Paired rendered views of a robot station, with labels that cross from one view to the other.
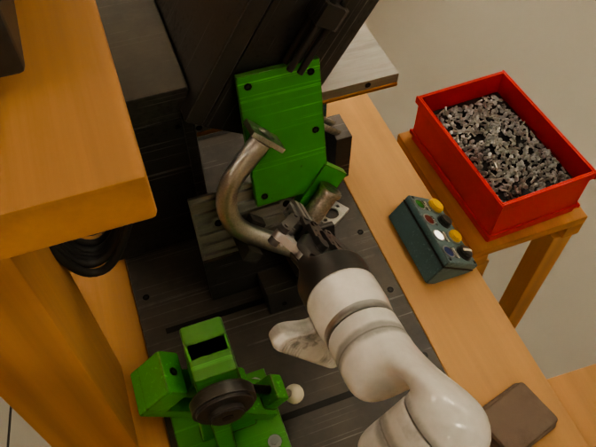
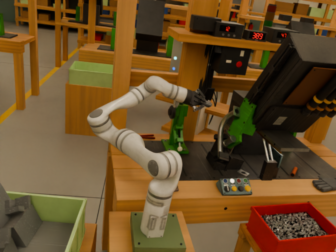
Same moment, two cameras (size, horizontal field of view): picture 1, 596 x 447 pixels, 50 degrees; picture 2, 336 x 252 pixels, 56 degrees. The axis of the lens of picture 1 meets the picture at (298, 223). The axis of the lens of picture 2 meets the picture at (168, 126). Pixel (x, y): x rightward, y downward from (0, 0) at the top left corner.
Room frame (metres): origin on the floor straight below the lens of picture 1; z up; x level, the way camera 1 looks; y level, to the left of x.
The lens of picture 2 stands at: (0.36, -1.54, 1.74)
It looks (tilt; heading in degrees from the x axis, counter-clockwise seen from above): 23 degrees down; 94
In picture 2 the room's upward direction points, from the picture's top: 8 degrees clockwise
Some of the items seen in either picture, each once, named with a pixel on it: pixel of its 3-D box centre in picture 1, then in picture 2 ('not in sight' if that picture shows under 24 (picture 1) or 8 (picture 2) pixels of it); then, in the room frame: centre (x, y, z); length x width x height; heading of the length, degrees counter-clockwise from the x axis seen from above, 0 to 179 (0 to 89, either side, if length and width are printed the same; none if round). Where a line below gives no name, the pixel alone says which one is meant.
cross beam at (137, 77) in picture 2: not in sight; (229, 84); (0.57, 0.46, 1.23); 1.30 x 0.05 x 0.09; 20
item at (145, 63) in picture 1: (129, 120); (255, 122); (0.76, 0.28, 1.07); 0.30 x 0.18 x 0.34; 20
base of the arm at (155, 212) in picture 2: not in sight; (156, 210); (0.30, -0.59, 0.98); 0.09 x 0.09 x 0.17; 23
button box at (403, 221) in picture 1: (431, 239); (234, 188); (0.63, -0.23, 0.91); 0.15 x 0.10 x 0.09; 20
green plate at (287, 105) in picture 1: (278, 120); (246, 119); (0.65, 0.03, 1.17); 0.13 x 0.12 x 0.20; 20
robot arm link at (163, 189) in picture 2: not in sight; (164, 174); (0.31, -0.59, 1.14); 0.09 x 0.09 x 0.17; 48
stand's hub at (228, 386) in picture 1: (224, 405); (171, 112); (0.25, 0.08, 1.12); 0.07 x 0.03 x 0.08; 110
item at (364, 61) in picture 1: (270, 77); (273, 133); (0.81, 0.05, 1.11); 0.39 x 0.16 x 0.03; 110
